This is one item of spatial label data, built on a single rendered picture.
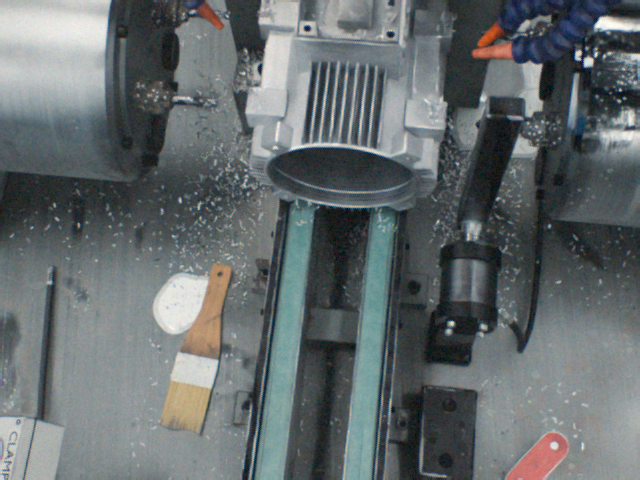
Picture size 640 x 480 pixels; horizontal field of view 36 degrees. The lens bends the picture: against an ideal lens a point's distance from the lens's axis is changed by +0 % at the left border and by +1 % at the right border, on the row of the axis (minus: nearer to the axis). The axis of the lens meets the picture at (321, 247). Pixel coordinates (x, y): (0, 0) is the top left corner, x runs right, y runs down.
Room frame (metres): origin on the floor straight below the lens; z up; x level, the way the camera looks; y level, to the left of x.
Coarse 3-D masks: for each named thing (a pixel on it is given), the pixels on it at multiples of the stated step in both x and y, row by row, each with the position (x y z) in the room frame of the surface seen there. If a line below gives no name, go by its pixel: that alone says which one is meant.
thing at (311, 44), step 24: (336, 0) 0.53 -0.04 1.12; (360, 0) 0.52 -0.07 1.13; (384, 0) 0.52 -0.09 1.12; (408, 0) 0.52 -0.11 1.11; (312, 24) 0.49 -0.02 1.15; (336, 24) 0.50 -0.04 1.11; (360, 24) 0.50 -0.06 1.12; (384, 24) 0.50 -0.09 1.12; (312, 48) 0.47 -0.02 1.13; (336, 48) 0.47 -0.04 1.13; (360, 48) 0.46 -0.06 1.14; (384, 48) 0.46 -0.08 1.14; (384, 72) 0.46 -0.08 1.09
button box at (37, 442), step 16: (0, 416) 0.18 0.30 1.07; (16, 416) 0.18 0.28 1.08; (0, 432) 0.16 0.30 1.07; (16, 432) 0.16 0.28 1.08; (32, 432) 0.16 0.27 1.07; (48, 432) 0.16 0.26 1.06; (64, 432) 0.16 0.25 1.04; (0, 448) 0.15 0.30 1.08; (16, 448) 0.15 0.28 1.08; (32, 448) 0.15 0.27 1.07; (48, 448) 0.15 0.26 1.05; (0, 464) 0.14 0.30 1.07; (16, 464) 0.13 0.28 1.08; (32, 464) 0.13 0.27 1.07; (48, 464) 0.13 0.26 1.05
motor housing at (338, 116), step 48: (432, 0) 0.56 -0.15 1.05; (288, 48) 0.51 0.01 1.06; (432, 48) 0.49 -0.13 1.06; (288, 96) 0.46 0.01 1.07; (336, 96) 0.43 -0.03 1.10; (384, 96) 0.43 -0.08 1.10; (432, 96) 0.44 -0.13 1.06; (336, 144) 0.39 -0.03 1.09; (384, 144) 0.39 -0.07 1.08; (432, 144) 0.40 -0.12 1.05; (288, 192) 0.40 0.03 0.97; (336, 192) 0.40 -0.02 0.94; (384, 192) 0.39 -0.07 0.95
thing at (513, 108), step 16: (496, 96) 0.34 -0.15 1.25; (496, 112) 0.33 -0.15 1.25; (512, 112) 0.32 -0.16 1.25; (480, 128) 0.33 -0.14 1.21; (496, 128) 0.32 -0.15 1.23; (512, 128) 0.32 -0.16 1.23; (480, 144) 0.32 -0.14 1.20; (496, 144) 0.32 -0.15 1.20; (512, 144) 0.32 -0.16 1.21; (480, 160) 0.32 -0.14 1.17; (496, 160) 0.32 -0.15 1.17; (480, 176) 0.32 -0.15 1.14; (496, 176) 0.32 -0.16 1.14; (464, 192) 0.33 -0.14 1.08; (480, 192) 0.32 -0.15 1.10; (496, 192) 0.32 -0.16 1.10; (464, 208) 0.32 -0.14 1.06; (480, 208) 0.32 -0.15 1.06; (464, 224) 0.32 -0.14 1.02; (480, 224) 0.32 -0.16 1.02
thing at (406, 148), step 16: (416, 0) 0.55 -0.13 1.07; (272, 128) 0.42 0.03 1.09; (288, 128) 0.42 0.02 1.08; (272, 144) 0.40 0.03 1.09; (288, 144) 0.40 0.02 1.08; (400, 144) 0.38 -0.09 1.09; (416, 144) 0.38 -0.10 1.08; (400, 160) 0.37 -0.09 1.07; (416, 160) 0.37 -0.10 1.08; (272, 192) 0.41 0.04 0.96; (400, 208) 0.37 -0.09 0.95
